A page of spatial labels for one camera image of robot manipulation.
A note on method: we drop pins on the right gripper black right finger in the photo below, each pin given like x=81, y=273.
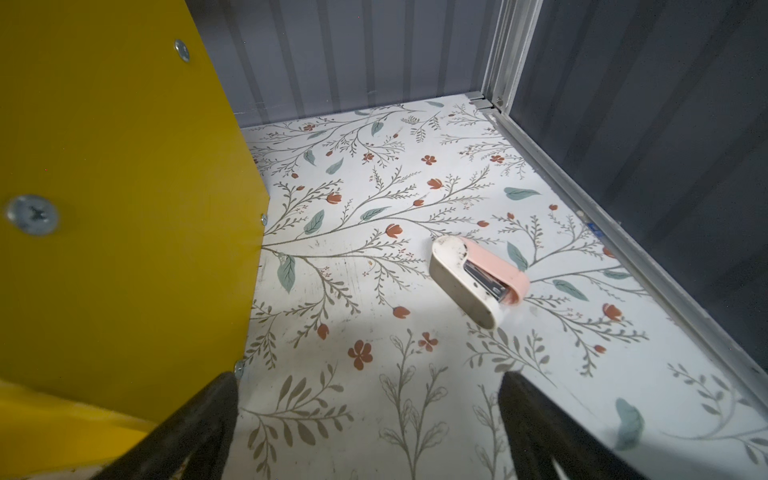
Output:
x=544, y=439

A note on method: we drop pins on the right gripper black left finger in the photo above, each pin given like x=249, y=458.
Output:
x=195, y=440

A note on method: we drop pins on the yellow wooden shelf unit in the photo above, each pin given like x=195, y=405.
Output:
x=131, y=225

